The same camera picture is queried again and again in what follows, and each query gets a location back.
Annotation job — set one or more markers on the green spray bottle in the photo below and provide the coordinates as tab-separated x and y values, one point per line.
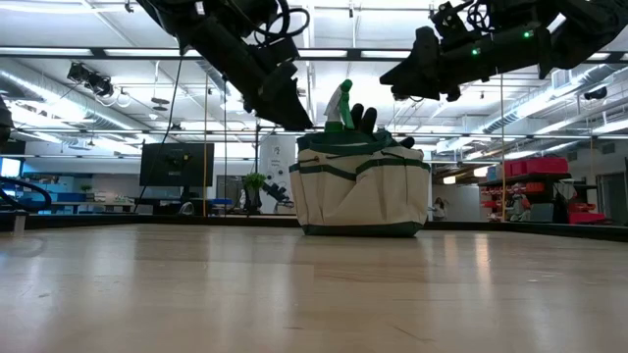
338	110

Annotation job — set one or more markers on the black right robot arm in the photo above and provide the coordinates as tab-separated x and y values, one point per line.
589	29

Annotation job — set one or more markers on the person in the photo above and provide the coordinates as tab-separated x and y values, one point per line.
439	210

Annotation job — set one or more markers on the small background potted plant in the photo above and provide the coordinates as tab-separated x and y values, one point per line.
254	188

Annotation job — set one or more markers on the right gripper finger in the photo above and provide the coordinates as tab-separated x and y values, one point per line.
417	73

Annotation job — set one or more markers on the black and red gardening glove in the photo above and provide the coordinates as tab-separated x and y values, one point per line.
365	120

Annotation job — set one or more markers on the black hanging camera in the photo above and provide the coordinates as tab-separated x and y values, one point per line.
90	81

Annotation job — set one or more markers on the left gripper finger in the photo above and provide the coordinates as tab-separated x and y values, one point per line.
284	108

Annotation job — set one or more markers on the shelf with red bins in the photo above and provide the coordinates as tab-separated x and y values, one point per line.
537	188

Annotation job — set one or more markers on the black monitor screen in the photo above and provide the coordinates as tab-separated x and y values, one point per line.
176	164

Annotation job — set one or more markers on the white printed banner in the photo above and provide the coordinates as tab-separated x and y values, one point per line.
277	162

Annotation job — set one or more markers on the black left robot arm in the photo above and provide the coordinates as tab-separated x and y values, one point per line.
206	15

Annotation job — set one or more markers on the canvas gardening bag green trim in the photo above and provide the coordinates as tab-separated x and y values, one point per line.
358	196

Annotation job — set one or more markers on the black metal table frame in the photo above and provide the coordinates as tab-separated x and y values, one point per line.
343	53

